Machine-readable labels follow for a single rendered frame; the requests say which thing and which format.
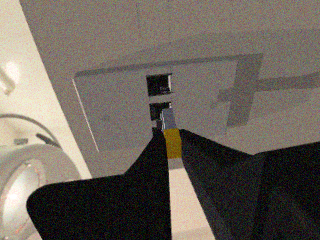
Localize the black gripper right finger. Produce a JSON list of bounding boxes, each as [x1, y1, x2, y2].
[[179, 129, 320, 240]]

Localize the grey panel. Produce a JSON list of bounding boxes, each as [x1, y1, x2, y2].
[[18, 0, 320, 179]]

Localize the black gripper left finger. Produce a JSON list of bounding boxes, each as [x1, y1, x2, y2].
[[26, 132, 172, 240]]

